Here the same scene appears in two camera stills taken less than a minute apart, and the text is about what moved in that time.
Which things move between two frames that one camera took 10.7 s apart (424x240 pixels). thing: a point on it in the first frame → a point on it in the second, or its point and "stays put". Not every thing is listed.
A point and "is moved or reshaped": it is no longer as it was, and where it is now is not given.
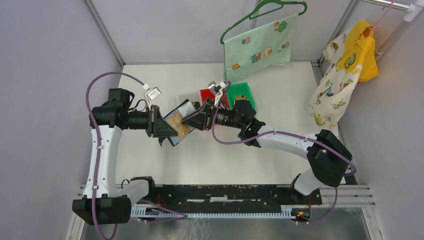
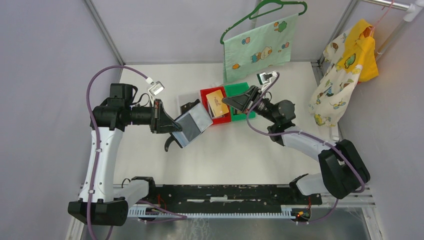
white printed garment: (335, 89) stays put
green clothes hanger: (251, 15) stays put
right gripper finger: (198, 118) → (252, 89)
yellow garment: (360, 51) stays put
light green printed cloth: (270, 45) stays put
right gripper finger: (196, 120) → (239, 101)
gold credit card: (175, 121) is moved or reshaped
